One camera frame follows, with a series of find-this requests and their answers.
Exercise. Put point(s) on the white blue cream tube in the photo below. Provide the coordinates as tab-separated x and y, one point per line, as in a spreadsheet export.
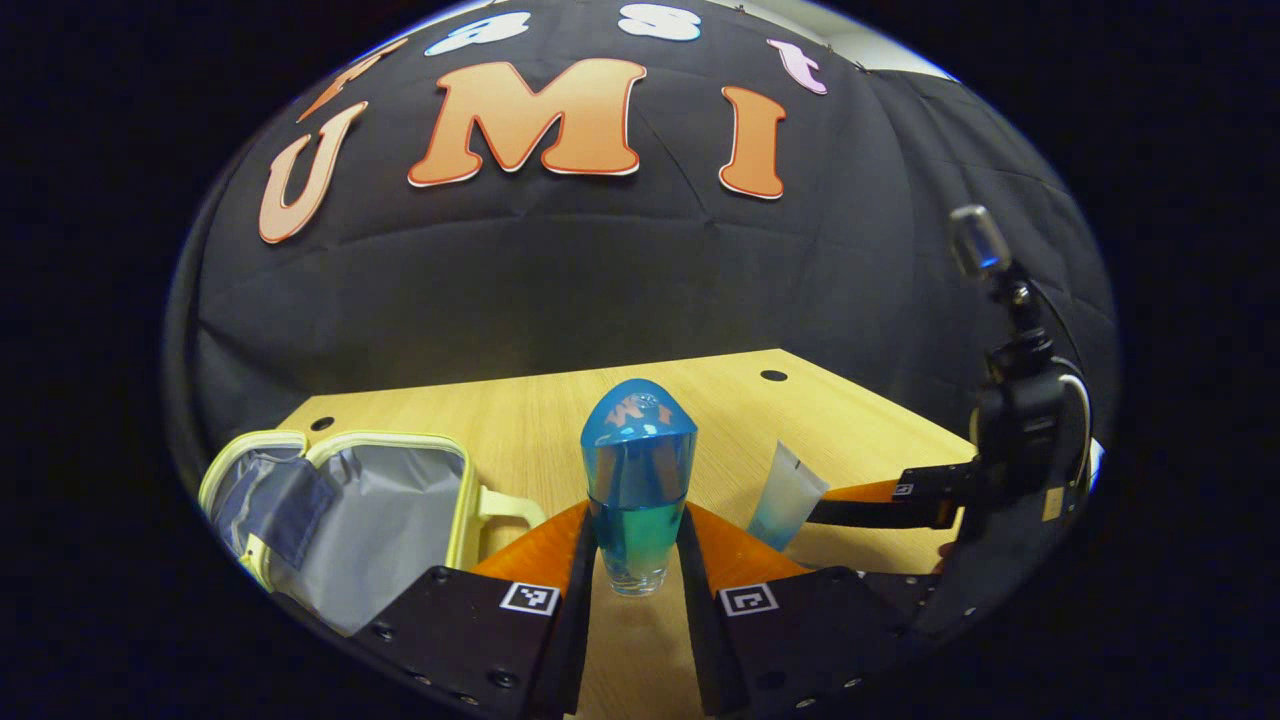
785	500

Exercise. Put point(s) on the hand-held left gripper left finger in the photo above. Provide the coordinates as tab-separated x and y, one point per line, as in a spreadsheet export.
572	620

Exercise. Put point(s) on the cream yellow suitcase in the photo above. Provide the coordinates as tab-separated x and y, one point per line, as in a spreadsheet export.
380	530

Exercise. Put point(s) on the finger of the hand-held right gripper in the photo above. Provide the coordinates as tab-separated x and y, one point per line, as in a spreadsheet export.
880	512

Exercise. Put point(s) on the blue toner bottle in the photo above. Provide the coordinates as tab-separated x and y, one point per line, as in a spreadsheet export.
638	470

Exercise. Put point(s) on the black backdrop cloth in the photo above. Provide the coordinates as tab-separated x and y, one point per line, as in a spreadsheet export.
600	270

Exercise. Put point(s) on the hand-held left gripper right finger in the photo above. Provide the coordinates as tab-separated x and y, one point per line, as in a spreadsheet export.
705	640

